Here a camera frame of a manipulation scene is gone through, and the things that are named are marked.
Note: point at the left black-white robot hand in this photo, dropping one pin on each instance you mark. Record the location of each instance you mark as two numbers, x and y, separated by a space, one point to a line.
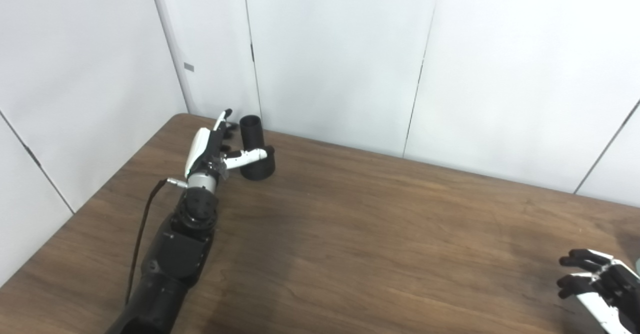
200 148

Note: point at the right black-white robot hand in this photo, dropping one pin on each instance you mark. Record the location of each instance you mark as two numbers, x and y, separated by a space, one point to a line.
612 286

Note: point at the black flared nozzle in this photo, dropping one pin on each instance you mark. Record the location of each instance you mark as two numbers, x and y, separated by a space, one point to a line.
252 133

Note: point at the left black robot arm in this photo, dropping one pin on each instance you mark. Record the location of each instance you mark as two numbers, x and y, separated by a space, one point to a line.
175 254

